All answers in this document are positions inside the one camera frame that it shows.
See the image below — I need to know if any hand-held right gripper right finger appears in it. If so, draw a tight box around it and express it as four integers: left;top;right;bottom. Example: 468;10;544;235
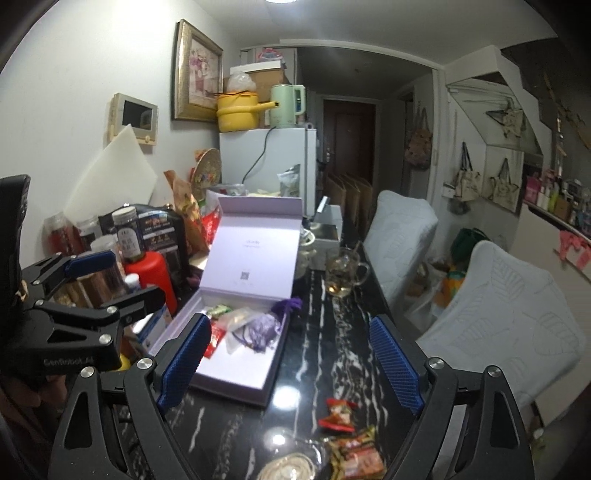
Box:
368;315;536;480

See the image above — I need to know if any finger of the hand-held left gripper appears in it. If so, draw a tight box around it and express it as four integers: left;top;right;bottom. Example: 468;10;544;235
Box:
18;250;117;305
34;286;166;344

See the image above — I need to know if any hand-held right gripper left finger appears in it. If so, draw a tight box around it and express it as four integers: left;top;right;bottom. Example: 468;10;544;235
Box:
48;313;213;480

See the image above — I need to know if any long red snack packet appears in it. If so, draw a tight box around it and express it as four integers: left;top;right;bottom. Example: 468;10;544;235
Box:
203;318;227;358

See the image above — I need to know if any clear plastic packet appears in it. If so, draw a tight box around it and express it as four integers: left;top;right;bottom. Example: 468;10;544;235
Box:
221;307;262;354

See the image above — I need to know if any small red snack packet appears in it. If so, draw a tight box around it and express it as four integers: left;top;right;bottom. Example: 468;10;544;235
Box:
318;398;358;432

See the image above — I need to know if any purple tasselled sachet pouch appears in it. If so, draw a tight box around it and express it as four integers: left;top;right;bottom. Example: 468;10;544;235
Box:
231;296;303;354

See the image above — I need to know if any gold peanut snack packet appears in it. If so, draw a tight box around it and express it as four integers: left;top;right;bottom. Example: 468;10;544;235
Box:
325;425;386;480

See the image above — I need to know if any lavender gift box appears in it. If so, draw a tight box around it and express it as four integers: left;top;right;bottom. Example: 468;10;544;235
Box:
150;196;304;409

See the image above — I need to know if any person's left hand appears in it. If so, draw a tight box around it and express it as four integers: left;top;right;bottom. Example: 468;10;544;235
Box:
0;373;70;444

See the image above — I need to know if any red plastic bottle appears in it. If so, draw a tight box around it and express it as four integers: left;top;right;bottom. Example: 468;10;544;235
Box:
124;251;178;317

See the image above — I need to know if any cluster of glass food jars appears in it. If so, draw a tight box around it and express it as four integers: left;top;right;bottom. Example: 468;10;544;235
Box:
44;205;144;305

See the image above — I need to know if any black printed box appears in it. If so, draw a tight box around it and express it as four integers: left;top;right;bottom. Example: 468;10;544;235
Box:
99;205;190;287

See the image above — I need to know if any white foam board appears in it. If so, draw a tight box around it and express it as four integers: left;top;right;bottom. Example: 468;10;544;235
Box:
62;124;160;217

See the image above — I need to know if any orange bag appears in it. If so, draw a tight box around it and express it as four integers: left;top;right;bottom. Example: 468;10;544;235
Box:
443;270;467;308

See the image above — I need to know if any glass mug with tea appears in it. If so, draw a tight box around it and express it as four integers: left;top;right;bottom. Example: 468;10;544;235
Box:
324;246;371;298

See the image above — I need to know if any red snack packaging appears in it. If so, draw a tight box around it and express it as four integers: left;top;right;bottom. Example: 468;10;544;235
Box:
201;205;222;250

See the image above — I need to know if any brown snack bag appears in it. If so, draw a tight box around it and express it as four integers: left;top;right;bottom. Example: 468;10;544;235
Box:
164;170;211;254

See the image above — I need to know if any light blue covered chair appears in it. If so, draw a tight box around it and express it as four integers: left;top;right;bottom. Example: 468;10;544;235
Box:
416;240;587;411
362;190;439;310

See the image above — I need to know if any green bag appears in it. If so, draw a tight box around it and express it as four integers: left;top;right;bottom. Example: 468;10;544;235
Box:
450;227;485;261

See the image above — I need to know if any small white box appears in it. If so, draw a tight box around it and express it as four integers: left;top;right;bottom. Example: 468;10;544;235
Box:
307;196;345;271

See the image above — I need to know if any round decorated woven fan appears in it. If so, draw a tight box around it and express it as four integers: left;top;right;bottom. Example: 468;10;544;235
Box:
191;148;222;195

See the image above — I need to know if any white bowl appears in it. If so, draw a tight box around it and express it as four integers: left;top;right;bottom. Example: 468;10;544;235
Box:
299;227;318;259

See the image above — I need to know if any stack of brown paper bags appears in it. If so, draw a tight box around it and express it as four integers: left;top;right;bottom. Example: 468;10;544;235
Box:
325;173;375;232

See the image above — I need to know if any cream tote bag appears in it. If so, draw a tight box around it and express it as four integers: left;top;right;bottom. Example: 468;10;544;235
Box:
487;159;522;213
450;143;481;201

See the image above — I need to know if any white cabinet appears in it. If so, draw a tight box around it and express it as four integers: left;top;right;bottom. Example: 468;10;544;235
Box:
510;203;591;278

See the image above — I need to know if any grey green pouch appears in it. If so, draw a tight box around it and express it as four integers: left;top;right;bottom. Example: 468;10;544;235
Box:
277;164;301;199

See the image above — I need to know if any yellow pot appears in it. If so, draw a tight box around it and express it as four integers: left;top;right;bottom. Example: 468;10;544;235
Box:
216;90;278;132

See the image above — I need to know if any pink cloth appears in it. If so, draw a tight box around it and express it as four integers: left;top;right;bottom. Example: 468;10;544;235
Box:
556;228;591;268

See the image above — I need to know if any white mini fridge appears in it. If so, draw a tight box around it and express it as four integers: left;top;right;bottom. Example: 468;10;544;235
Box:
219;127;318;217

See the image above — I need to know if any gold framed picture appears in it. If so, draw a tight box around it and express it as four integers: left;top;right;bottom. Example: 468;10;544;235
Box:
172;19;225;121

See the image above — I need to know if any brown patterned tote bag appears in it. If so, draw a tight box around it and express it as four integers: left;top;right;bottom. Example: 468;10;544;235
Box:
404;106;432;171

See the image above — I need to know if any row of bottles and jars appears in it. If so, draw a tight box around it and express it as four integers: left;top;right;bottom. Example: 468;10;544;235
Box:
524;168;591;227

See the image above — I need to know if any clear plastic bag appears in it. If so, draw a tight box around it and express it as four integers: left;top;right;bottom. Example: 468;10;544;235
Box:
228;69;258;95

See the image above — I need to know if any dark wooden door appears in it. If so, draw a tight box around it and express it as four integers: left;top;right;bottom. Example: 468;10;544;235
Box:
322;98;377;183

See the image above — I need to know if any green electric kettle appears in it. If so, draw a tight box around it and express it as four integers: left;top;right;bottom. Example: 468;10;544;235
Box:
269;84;308;130

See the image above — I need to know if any brown cardboard box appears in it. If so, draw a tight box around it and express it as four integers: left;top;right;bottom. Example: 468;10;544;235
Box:
245;65;289;104

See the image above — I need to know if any star-shaped cream bag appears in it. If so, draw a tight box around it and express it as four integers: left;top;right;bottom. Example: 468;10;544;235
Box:
485;99;527;139

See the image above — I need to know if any flat white pink box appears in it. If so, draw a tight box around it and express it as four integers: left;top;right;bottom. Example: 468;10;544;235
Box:
252;45;296;65

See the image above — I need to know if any cream wall intercom panel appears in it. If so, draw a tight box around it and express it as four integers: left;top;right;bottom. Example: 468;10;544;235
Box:
107;92;158;151

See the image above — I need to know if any black power cable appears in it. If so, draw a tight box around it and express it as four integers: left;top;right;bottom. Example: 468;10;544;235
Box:
242;127;274;185

